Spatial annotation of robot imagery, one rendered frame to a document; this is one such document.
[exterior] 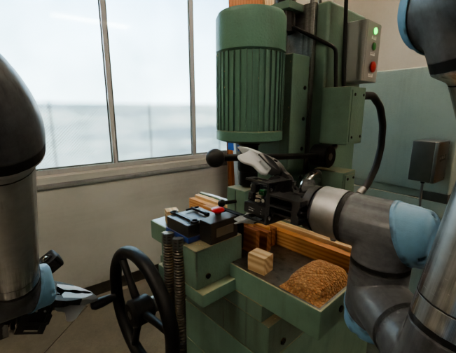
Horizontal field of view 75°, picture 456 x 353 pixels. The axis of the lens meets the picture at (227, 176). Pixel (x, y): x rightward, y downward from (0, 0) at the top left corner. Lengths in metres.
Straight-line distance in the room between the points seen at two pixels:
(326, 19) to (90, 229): 1.78
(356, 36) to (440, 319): 0.77
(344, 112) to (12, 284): 0.77
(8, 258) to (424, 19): 0.59
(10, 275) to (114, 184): 1.61
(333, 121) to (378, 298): 0.54
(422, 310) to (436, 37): 0.30
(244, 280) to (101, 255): 1.63
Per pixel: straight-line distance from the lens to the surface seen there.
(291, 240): 0.77
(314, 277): 0.62
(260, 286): 0.66
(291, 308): 0.63
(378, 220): 0.42
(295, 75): 0.85
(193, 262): 0.64
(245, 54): 0.74
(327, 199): 0.45
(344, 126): 0.85
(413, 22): 0.47
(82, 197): 2.06
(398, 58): 3.13
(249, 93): 0.73
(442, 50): 0.45
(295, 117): 0.85
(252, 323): 0.73
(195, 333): 0.96
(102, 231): 2.16
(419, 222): 0.41
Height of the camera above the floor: 1.24
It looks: 13 degrees down
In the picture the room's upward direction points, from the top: straight up
